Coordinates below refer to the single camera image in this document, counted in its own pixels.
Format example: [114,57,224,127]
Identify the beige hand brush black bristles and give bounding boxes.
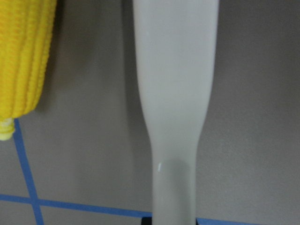
[133,0,219,225]

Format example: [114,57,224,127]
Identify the yellow toy corn cob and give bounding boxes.
[0,0,57,141]

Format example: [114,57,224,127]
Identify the blue tape grid lines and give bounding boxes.
[0,124,300,225]

